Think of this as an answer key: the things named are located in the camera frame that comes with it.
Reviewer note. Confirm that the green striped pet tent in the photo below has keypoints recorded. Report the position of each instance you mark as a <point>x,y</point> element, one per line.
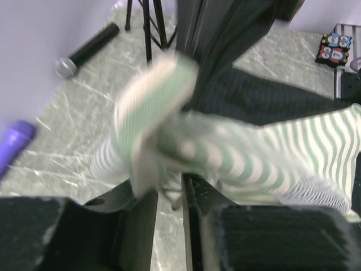
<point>258,141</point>

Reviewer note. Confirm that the black music stand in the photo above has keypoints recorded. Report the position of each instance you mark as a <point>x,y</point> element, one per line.
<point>154,29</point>

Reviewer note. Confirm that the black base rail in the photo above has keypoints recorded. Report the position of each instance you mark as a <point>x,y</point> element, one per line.
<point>347,78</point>

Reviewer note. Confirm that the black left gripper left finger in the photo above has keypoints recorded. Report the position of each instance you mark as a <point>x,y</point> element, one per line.
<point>113,231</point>

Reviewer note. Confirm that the black handheld microphone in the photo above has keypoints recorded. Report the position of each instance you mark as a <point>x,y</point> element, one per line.
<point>68,67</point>

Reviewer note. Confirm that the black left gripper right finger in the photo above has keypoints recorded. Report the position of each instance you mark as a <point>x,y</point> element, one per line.
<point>222,235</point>

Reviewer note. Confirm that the purple toy microphone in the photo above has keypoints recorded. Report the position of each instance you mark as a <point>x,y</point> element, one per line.
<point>16,138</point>

